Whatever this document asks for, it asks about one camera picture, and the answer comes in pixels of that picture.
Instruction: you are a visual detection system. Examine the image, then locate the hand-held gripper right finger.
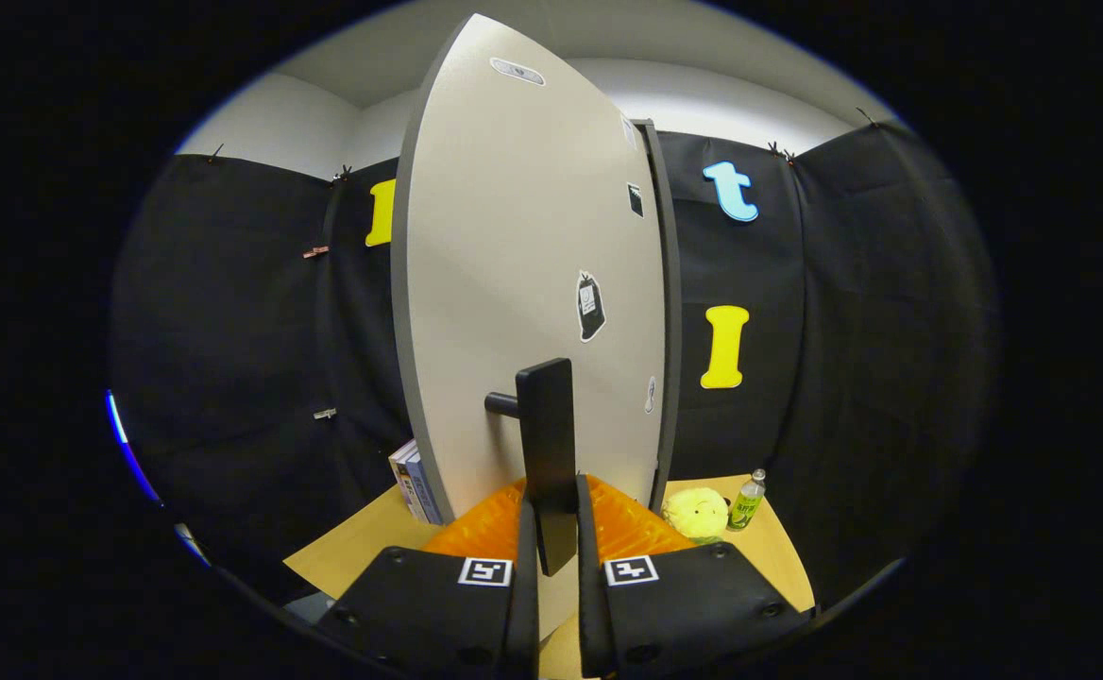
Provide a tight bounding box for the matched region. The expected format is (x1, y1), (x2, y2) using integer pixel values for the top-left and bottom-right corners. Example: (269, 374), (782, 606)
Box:
(575, 474), (817, 679)

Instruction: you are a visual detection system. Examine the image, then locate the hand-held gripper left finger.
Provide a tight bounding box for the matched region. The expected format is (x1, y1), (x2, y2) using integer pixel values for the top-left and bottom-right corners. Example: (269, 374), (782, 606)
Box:
(315, 477), (541, 680)

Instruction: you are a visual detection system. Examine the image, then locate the black door handle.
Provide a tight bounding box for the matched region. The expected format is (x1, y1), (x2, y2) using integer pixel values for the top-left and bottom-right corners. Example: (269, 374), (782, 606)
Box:
(485, 357), (579, 577)

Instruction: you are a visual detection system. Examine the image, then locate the gray shoe cabinet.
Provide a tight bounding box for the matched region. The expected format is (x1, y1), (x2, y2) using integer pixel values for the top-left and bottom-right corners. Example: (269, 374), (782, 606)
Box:
(636, 118), (685, 516)

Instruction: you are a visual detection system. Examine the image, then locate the beige shoe cabinet door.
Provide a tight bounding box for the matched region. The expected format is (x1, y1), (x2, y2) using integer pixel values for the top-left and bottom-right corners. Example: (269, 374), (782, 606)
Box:
(391, 12), (668, 525)

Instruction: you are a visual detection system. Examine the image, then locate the yellow plush toy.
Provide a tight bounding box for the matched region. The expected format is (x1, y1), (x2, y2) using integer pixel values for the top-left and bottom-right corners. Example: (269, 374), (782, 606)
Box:
(662, 486), (730, 546)

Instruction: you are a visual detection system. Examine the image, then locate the white book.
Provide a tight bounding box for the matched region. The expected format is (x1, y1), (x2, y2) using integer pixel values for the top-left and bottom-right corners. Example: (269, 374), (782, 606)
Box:
(388, 437), (425, 522)

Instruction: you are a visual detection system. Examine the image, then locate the green drink bottle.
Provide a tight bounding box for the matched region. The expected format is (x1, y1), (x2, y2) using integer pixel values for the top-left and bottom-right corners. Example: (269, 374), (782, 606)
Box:
(727, 469), (767, 532)

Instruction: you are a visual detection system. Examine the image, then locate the black backdrop cloth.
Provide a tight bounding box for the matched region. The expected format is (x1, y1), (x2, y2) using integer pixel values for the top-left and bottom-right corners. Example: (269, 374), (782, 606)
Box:
(108, 118), (1001, 605)

